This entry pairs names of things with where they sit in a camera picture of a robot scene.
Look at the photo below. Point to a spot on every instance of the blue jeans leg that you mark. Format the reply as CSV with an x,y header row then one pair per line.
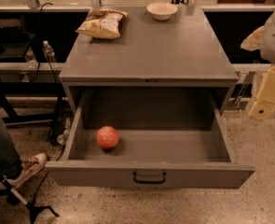
x,y
10,163

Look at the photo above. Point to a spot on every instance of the clear water bottle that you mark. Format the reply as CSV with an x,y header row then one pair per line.
x,y
49,52

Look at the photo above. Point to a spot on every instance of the red apple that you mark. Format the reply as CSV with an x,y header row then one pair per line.
x,y
107,137

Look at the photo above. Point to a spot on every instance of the black tripod stand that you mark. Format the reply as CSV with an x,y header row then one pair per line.
x,y
34,211

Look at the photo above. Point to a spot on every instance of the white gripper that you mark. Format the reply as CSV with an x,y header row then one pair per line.
x,y
264,105

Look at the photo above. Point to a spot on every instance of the gray cabinet counter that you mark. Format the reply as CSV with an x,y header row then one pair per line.
x,y
182,51

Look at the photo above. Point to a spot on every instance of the yellow chip bag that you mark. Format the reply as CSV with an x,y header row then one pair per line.
x,y
103,23

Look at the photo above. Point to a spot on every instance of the plastic bottle on floor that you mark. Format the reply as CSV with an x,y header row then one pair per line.
x,y
62,138

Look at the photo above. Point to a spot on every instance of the black side table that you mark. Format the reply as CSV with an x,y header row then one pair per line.
x,y
23,73

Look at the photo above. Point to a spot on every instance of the open gray top drawer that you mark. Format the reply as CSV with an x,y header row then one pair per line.
x,y
178,131

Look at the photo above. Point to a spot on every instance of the black drawer handle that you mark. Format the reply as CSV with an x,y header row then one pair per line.
x,y
148,179

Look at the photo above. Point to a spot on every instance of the white red sneaker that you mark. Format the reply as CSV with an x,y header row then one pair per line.
x,y
29,169

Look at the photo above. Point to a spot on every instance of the white bowl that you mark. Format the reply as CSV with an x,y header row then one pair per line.
x,y
161,11

